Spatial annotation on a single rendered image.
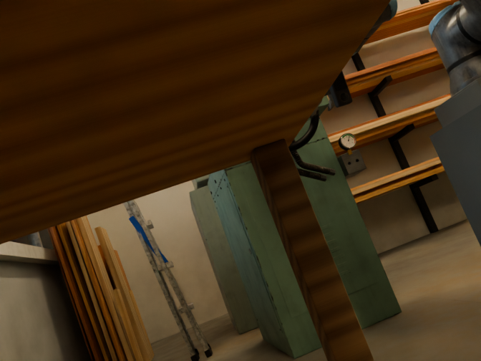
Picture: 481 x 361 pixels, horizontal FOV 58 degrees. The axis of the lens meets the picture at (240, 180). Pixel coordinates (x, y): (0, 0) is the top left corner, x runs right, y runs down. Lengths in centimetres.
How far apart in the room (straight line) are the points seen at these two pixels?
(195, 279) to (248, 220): 246
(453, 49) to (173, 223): 303
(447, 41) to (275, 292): 101
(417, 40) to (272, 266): 398
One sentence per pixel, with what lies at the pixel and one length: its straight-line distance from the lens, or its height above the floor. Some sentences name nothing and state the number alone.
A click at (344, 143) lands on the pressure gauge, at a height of 65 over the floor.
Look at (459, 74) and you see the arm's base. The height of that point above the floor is 68.
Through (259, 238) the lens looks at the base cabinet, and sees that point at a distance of 160.
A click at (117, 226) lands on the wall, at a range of 413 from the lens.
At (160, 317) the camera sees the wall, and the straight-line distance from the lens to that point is 406.
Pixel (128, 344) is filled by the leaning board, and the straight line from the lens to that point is 274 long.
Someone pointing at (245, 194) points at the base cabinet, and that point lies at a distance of 162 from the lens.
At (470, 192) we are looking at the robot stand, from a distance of 158.
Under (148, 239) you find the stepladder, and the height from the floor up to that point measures 65.
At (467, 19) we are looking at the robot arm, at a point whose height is 81.
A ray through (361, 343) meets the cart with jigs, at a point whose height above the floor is 23.
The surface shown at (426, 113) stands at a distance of 429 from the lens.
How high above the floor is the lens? 37
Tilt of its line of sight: 10 degrees up
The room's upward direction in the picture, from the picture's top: 21 degrees counter-clockwise
